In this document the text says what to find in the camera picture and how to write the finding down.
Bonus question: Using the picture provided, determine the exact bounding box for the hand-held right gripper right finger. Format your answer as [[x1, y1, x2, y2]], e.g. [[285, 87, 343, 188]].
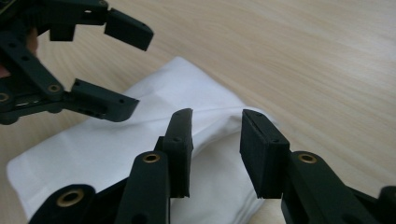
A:
[[239, 108, 379, 224]]

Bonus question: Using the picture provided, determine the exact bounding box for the white tank top black trim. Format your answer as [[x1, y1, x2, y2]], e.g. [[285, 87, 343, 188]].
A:
[[6, 55, 278, 222]]

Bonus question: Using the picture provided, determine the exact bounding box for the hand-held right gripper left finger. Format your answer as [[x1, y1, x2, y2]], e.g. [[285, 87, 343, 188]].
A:
[[114, 107, 194, 224]]

